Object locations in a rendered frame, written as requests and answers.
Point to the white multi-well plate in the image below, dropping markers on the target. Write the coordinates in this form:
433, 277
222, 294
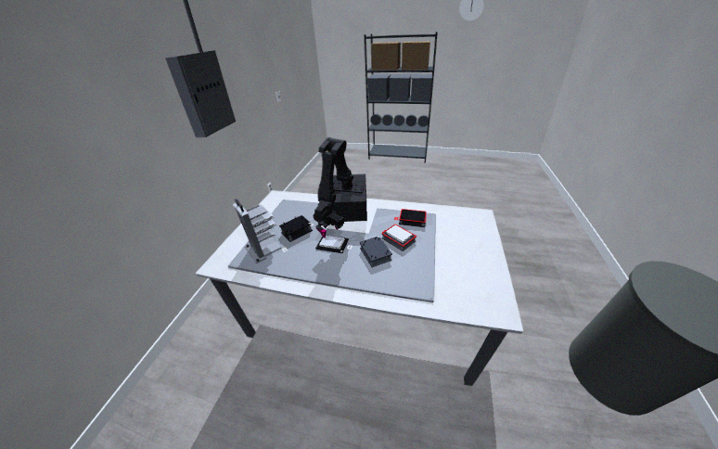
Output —
332, 242
264, 226
262, 218

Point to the white rectangular plate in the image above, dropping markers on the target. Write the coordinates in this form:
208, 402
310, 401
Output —
398, 233

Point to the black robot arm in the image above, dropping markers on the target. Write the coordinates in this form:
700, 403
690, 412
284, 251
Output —
327, 187

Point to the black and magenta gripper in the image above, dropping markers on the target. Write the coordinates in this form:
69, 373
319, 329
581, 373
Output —
321, 229

